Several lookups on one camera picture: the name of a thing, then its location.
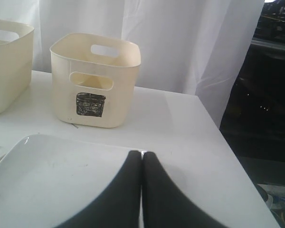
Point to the cream bin with square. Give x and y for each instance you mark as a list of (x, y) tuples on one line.
[(93, 79)]

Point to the white curtain backdrop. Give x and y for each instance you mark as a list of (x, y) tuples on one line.
[(190, 46)]

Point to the cream bin with triangle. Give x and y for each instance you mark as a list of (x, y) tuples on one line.
[(16, 59)]

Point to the white square plate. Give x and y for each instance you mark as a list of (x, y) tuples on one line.
[(45, 180)]

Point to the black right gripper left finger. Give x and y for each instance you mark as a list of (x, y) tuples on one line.
[(118, 206)]

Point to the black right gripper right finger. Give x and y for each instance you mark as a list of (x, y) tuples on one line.
[(200, 190)]

